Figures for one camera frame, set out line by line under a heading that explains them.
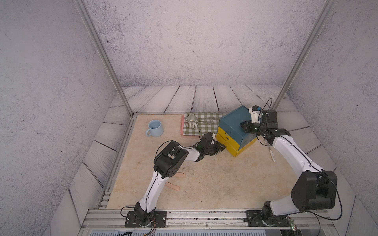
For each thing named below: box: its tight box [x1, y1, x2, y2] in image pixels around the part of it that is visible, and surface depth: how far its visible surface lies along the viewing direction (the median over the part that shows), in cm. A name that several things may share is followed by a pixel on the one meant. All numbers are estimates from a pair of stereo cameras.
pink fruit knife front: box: [164, 181, 181, 191], surface depth 85 cm
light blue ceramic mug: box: [145, 118, 164, 137], surface depth 107 cm
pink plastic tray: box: [180, 115, 186, 137], surface depth 116 cm
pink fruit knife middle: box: [174, 172, 186, 177], surface depth 89 cm
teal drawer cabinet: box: [218, 105, 257, 150], surface depth 88 cm
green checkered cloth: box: [182, 112, 223, 136], surface depth 116 cm
